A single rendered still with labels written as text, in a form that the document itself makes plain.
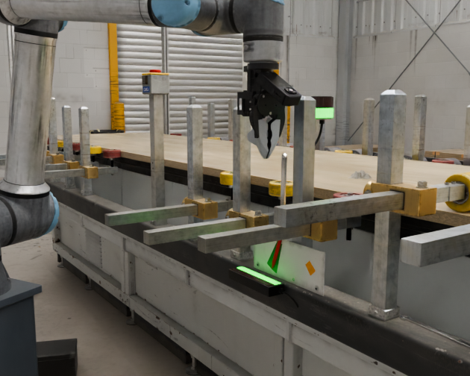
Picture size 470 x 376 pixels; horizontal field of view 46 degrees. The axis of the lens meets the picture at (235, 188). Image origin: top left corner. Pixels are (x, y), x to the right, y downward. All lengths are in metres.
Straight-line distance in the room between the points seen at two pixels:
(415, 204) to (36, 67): 1.08
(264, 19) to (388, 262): 0.57
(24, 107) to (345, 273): 1.00
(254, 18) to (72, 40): 8.06
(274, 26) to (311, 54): 10.16
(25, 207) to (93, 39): 7.71
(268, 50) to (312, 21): 10.28
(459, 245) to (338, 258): 0.80
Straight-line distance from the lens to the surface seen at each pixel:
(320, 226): 1.21
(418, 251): 0.69
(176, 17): 1.16
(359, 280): 1.48
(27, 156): 1.68
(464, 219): 1.20
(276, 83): 1.20
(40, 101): 1.66
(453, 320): 1.32
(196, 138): 1.66
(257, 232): 1.15
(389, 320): 1.15
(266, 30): 1.22
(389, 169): 1.08
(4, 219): 1.66
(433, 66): 10.34
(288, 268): 1.32
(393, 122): 1.07
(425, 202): 1.04
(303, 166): 1.25
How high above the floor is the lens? 1.12
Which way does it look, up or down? 9 degrees down
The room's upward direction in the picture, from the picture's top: straight up
